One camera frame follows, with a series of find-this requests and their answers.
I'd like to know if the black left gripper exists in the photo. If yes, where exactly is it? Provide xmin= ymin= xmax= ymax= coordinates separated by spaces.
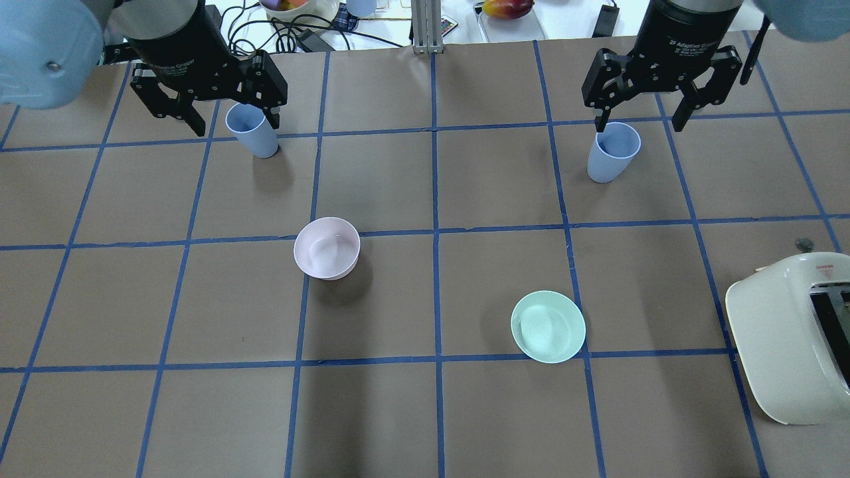
xmin=110 ymin=1 xmax=288 ymax=137

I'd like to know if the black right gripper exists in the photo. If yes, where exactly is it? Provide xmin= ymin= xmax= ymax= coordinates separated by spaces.
xmin=582 ymin=1 xmax=743 ymax=133

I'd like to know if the blue cup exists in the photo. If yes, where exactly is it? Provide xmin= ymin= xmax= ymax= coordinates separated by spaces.
xmin=586 ymin=122 xmax=641 ymax=184
xmin=225 ymin=103 xmax=279 ymax=159

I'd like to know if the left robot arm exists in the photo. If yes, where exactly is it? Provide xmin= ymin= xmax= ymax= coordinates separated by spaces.
xmin=1 ymin=1 xmax=288 ymax=136

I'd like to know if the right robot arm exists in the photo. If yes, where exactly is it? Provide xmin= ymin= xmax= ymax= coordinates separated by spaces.
xmin=582 ymin=1 xmax=848 ymax=133

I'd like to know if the black power adapter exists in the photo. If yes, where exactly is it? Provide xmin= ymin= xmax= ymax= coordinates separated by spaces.
xmin=591 ymin=3 xmax=620 ymax=37

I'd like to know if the bowl of coloured foam blocks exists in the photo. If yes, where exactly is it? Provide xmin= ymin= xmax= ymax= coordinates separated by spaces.
xmin=259 ymin=1 xmax=340 ymax=29

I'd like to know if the pink bowl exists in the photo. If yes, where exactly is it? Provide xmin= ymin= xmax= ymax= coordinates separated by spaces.
xmin=294 ymin=217 xmax=361 ymax=281

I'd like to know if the white toaster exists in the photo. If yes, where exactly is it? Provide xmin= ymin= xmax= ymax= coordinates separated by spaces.
xmin=724 ymin=252 xmax=849 ymax=426

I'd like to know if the green bowl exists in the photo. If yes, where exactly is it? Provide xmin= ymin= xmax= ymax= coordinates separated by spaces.
xmin=510 ymin=290 xmax=587 ymax=364

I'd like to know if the aluminium frame post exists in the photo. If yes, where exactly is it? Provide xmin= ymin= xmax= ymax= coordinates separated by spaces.
xmin=410 ymin=0 xmax=444 ymax=54

